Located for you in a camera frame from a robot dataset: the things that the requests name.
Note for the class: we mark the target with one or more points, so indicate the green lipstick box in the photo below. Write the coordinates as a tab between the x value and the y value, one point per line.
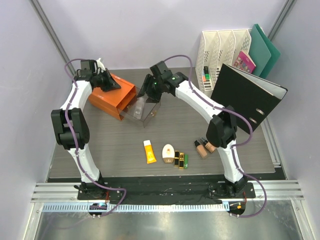
186	161

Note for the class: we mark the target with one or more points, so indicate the green orange highlighter markers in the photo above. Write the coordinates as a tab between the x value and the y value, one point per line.
205	74

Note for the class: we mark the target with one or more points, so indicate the orange white tube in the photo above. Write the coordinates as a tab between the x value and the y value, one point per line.
150	156

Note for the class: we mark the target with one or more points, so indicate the green folder front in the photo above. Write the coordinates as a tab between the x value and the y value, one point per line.
258	51

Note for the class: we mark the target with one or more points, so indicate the clear liquid bottle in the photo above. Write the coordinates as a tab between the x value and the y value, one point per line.
139	108

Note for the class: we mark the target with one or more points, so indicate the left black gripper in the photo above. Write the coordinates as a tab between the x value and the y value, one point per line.
107	80

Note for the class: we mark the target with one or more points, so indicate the orange drawer organizer box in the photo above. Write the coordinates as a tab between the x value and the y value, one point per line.
115	101

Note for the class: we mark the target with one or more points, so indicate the white slotted cable duct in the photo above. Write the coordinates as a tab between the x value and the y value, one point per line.
99	207

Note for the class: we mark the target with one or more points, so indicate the green folder back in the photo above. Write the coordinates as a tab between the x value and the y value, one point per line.
271	54

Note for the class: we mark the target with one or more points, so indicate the black lever arch binder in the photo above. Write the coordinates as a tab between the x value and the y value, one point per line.
250	96

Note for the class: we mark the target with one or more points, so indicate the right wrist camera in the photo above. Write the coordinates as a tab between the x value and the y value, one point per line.
161	71

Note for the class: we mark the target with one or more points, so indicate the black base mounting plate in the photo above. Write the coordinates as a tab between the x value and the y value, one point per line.
169	189

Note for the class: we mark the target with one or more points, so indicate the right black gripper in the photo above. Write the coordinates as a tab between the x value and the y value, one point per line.
149	80

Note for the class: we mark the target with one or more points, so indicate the pink booklet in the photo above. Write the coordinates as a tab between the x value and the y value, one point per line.
244	62

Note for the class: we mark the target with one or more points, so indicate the green folder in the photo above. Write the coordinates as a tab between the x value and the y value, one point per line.
258	51
271	54

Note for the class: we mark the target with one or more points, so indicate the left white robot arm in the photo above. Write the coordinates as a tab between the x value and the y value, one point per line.
71	129

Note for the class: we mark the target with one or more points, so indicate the clear acrylic drawer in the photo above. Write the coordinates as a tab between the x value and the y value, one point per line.
149	113

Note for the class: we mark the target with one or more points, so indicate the white mesh file rack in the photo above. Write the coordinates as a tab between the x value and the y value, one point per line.
218	47

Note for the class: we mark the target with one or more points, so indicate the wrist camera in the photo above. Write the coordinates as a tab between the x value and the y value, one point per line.
161	71
88	65

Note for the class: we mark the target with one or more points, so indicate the beige foundation bottle black cap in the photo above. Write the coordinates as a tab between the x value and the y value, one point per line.
200	149

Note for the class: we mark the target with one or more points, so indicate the cream oval compact bottle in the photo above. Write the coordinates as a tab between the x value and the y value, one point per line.
168	154

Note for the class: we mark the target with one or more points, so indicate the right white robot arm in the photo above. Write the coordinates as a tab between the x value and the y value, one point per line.
222	124

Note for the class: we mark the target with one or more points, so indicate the beige foundation bottle clear cap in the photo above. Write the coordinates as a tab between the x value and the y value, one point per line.
207	145

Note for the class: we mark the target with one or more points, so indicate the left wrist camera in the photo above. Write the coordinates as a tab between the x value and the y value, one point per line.
88	65

